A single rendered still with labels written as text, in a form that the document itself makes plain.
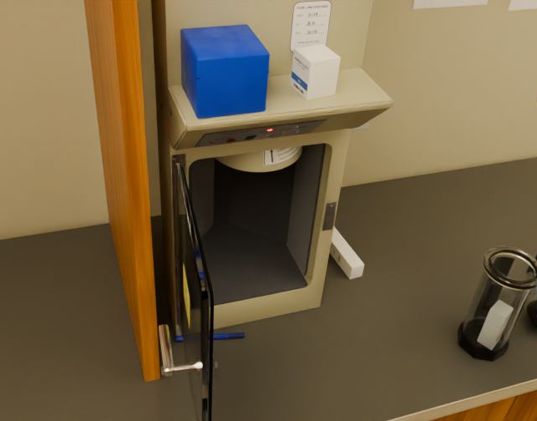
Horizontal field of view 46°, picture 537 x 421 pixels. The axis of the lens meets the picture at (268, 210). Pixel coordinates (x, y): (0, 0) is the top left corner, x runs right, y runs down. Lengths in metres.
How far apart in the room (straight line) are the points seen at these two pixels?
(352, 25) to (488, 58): 0.84
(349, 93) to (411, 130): 0.83
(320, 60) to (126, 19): 0.28
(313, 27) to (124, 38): 0.31
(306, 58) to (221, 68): 0.14
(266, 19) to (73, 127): 0.65
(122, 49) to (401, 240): 0.98
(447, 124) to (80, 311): 1.10
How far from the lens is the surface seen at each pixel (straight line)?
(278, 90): 0.96
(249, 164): 1.11
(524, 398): 1.54
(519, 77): 1.92
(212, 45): 0.87
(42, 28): 1.37
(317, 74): 0.93
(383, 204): 1.72
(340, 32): 1.02
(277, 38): 0.98
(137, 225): 0.98
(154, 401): 1.24
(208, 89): 0.85
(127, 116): 0.87
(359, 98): 0.96
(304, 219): 1.29
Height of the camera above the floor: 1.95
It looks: 38 degrees down
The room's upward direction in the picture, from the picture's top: 5 degrees clockwise
